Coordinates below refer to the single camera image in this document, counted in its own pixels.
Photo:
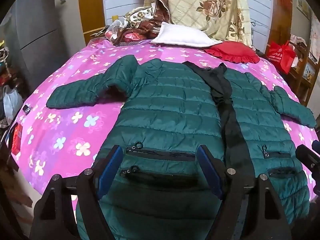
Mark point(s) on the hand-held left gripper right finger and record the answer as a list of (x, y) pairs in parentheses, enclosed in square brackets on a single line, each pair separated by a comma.
[(210, 172)]

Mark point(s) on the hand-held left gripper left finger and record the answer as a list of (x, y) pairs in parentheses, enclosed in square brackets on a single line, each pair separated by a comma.
[(110, 170)]

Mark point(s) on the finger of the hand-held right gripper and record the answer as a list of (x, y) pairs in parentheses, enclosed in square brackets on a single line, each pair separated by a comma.
[(310, 162)]

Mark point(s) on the dark green puffer jacket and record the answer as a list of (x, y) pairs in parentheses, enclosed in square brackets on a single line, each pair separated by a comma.
[(165, 105)]

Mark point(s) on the pink floral bedsheet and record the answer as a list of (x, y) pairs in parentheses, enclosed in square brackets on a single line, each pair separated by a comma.
[(65, 130)]

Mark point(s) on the wooden shelf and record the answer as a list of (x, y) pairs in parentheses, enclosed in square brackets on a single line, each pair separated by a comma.
[(306, 72)]

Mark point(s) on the red box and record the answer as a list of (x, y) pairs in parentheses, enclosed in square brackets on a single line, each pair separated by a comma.
[(17, 137)]

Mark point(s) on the small black device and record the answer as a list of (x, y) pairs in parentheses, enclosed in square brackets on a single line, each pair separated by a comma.
[(26, 108)]

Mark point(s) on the red shopping bag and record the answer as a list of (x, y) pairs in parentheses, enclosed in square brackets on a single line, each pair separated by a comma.
[(280, 55)]

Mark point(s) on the white plastic bag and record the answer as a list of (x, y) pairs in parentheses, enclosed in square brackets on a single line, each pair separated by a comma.
[(11, 102)]

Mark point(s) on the red ruffled pillow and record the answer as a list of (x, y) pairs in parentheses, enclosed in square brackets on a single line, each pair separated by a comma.
[(232, 51)]

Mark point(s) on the white pillow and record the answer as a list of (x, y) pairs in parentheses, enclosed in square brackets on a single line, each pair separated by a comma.
[(182, 36)]

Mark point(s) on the clear plastic bottle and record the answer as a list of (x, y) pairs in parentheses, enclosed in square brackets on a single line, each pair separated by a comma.
[(113, 28)]

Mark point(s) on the brown floral blanket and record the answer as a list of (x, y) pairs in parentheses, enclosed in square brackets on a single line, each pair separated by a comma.
[(147, 22)]

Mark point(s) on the wooden wardrobe panel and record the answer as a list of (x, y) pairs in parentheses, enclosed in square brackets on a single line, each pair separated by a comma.
[(280, 10)]

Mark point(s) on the grey refrigerator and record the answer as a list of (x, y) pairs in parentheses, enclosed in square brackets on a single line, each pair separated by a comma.
[(32, 30)]

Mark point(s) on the wooden door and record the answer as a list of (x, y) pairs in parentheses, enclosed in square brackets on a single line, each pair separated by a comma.
[(91, 7)]

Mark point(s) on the beige rose print quilt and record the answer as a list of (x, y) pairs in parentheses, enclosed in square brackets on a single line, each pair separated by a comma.
[(205, 5)]

